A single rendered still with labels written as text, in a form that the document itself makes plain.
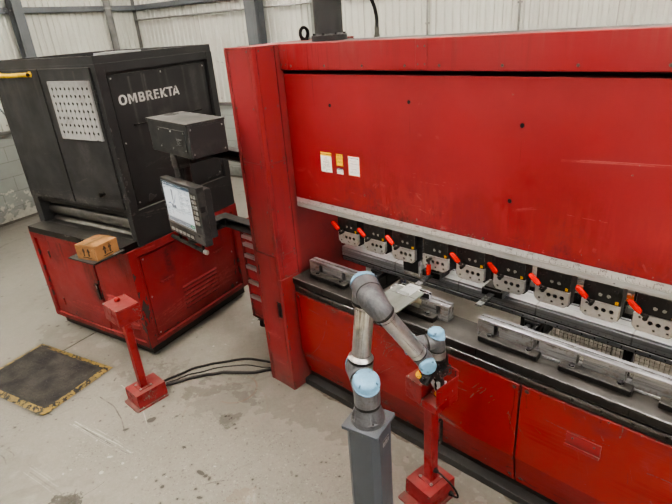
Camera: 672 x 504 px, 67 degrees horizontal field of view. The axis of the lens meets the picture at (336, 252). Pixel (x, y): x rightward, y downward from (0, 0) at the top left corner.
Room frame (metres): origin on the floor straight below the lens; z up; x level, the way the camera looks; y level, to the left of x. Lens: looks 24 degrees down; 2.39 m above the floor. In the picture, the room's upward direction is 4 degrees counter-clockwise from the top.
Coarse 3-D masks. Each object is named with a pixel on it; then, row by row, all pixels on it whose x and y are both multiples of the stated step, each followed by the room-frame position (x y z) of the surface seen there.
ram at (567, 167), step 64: (320, 128) 2.90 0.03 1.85; (384, 128) 2.58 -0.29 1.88; (448, 128) 2.33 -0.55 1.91; (512, 128) 2.11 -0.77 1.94; (576, 128) 1.94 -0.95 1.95; (640, 128) 1.78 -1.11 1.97; (320, 192) 2.93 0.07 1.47; (384, 192) 2.59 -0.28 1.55; (448, 192) 2.32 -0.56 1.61; (512, 192) 2.10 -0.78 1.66; (576, 192) 1.91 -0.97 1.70; (640, 192) 1.76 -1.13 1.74; (512, 256) 2.08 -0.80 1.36; (576, 256) 1.89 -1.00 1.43; (640, 256) 1.73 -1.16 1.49
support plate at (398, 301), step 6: (396, 288) 2.52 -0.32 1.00; (390, 294) 2.46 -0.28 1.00; (396, 294) 2.45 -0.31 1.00; (414, 294) 2.44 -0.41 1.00; (420, 294) 2.43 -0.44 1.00; (390, 300) 2.39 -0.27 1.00; (396, 300) 2.39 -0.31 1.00; (402, 300) 2.38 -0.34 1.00; (408, 300) 2.38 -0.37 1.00; (414, 300) 2.38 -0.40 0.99; (396, 306) 2.32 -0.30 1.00; (402, 306) 2.32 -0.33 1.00; (396, 312) 2.26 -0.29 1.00
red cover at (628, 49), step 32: (544, 32) 2.03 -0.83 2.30; (576, 32) 1.95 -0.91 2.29; (608, 32) 1.87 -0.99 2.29; (640, 32) 1.80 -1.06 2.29; (288, 64) 3.02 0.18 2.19; (320, 64) 2.85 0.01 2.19; (352, 64) 2.69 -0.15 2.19; (384, 64) 2.55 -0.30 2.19; (416, 64) 2.42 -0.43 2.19; (448, 64) 2.31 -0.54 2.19; (480, 64) 2.21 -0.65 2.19; (512, 64) 2.11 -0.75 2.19; (544, 64) 2.02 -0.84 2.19; (576, 64) 1.94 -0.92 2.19; (608, 64) 1.86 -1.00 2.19; (640, 64) 1.79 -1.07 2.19
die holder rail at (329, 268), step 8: (312, 264) 3.04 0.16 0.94; (320, 264) 2.99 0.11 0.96; (328, 264) 2.96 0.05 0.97; (336, 264) 2.95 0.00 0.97; (320, 272) 3.01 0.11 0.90; (328, 272) 2.94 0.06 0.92; (336, 272) 2.89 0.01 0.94; (344, 272) 2.84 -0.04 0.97; (352, 272) 2.82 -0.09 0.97; (344, 280) 2.88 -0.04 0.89
